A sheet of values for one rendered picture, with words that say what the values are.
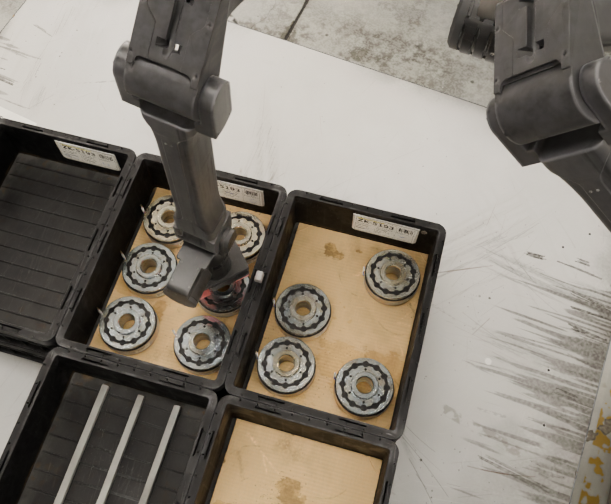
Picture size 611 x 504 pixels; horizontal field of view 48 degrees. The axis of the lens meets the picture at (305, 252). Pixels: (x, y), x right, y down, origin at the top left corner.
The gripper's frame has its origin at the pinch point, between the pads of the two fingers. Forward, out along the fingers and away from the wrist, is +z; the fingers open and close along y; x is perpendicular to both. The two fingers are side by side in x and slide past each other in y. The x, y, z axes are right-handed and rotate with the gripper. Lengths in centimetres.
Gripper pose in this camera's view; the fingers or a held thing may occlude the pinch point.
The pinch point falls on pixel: (221, 283)
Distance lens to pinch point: 127.3
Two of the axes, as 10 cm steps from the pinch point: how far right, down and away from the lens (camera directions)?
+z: 0.2, 3.9, 9.2
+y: 8.8, -4.4, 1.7
